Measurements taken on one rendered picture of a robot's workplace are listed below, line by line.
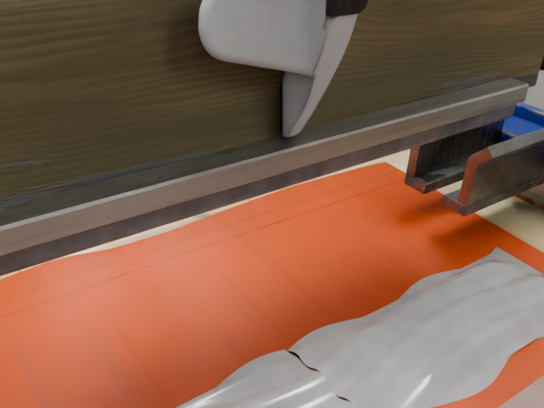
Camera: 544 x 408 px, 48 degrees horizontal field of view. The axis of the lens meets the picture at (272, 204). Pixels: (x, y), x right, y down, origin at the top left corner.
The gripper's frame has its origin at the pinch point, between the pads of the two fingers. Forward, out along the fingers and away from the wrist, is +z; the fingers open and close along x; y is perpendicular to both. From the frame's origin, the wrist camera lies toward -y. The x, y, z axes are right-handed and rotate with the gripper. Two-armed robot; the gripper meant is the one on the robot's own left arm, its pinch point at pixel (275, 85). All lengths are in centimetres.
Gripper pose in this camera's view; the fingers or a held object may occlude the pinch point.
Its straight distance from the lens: 26.3
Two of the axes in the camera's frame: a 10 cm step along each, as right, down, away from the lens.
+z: -0.6, 8.6, 5.0
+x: 5.9, 4.4, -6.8
